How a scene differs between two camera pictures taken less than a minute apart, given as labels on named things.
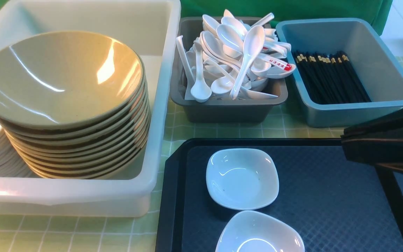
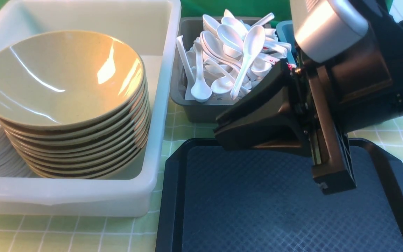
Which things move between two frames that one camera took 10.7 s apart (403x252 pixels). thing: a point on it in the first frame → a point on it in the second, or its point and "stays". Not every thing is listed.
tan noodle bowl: [62, 79] stays
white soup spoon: [253, 41] stays
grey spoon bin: [224, 108] stays
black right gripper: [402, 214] → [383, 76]
